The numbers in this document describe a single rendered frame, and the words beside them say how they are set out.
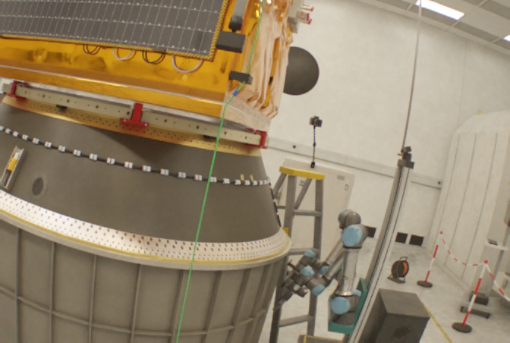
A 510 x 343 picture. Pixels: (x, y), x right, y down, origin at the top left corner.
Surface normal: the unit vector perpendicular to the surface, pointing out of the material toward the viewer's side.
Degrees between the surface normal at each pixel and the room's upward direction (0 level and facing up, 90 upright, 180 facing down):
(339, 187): 90
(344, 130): 90
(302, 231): 90
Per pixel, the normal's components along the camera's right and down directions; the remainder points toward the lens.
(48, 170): 0.05, -0.42
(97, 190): 0.28, -0.37
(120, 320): 0.33, 0.12
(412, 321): -0.17, 0.01
